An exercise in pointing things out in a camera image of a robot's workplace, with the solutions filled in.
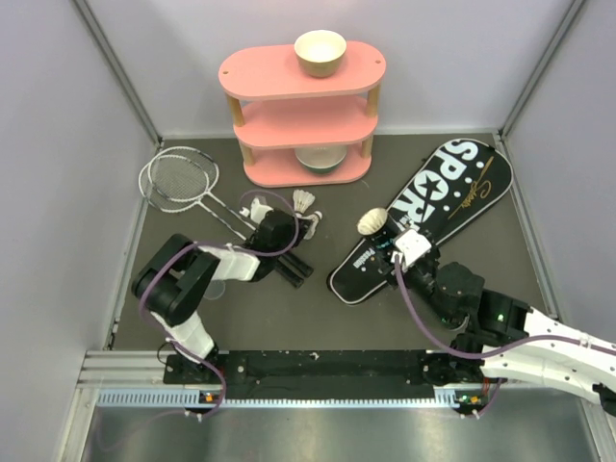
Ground white shuttlecock top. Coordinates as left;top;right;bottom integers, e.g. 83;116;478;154
293;190;316;215

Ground white shuttlecock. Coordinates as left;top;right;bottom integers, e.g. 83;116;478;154
301;211;322;241
293;190;316;215

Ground black shuttlecock tube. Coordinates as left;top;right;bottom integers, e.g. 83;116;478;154
357;208;402;258

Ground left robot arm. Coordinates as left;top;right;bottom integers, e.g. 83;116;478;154
131;209;311;382

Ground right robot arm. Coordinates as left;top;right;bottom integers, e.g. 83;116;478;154
375;231;615;415

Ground badminton racket upper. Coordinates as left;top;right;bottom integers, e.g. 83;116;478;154
138;146;314;287

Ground badminton racket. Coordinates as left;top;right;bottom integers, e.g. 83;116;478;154
138;146;314;287
138;154;306;289

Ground badminton racket lower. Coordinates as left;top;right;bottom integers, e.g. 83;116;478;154
138;154;306;289

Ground green bowl on bottom shelf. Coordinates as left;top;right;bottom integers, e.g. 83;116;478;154
295;145;347;175

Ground clear tube lid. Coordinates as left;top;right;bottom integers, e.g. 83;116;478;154
203;280;226;300

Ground pink three-tier shelf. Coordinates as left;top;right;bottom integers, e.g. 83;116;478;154
218;41;387;188

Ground black racket bag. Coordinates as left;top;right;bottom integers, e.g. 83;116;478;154
327;138;513;305

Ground cream bowl on top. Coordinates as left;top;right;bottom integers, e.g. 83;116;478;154
294;30;347;78

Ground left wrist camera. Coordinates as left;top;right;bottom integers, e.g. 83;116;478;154
240;195;273;224

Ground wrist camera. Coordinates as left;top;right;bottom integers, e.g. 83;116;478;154
391;228;432;268
240;195;273;224

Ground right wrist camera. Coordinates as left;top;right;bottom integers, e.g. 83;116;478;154
391;228;432;268

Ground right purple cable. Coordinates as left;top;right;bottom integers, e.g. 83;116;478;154
394;254;616;360

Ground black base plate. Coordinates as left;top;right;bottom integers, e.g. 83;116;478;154
163;348;487;400

